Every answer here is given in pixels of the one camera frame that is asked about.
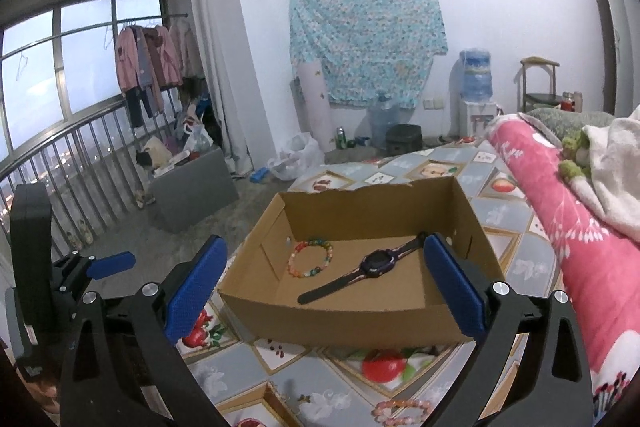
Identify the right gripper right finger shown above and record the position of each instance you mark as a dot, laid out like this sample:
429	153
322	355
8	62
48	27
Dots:
552	384

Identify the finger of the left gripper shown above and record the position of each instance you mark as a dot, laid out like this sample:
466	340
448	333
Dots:
107	264

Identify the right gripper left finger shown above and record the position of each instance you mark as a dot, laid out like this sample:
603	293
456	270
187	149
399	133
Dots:
121	366

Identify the black smart watch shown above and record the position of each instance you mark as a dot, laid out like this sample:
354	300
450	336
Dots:
372	266

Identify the brown cardboard box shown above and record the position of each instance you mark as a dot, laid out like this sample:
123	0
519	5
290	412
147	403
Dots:
317	269

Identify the metal window railing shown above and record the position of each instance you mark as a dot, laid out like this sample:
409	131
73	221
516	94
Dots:
90	174

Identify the patterned grey bed sheet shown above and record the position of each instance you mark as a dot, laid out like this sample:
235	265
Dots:
260	354

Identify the pink floral blanket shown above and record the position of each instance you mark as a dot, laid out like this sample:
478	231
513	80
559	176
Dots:
600	267

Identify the grey storage box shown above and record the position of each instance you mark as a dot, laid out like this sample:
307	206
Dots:
190	193

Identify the green plush toy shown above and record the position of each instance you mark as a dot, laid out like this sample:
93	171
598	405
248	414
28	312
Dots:
576	159

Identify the black waste bin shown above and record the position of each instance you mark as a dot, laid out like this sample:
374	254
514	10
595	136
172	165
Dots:
403	139

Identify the white water dispenser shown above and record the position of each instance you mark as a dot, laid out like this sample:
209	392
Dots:
474	117

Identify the white fluffy blanket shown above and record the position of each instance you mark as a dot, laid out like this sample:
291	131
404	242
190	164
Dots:
611	191

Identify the blue packet on floor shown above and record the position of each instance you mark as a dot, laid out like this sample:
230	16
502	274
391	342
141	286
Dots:
260	174

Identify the wooden chair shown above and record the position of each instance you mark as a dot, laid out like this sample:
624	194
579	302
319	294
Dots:
538	83

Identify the blue floor water jug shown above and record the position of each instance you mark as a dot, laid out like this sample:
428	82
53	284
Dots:
383	114

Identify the green drink can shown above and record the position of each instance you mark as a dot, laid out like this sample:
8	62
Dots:
341	141

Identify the blue dispenser water bottle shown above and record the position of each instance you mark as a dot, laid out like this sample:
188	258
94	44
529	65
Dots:
476	82

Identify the hanging pink clothes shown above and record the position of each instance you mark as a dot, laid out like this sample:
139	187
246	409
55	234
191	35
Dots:
152	60

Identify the dark brown door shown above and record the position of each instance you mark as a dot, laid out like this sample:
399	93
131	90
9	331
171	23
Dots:
614	56

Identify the white plastic bag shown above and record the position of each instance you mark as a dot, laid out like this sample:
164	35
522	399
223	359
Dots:
301	153

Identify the rolled pink mat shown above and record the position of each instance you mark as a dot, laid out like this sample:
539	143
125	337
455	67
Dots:
317	104

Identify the white curtain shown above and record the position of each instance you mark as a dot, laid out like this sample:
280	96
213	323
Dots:
232	83

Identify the teal floral wall cloth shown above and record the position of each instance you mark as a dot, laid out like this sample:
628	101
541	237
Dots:
369	47

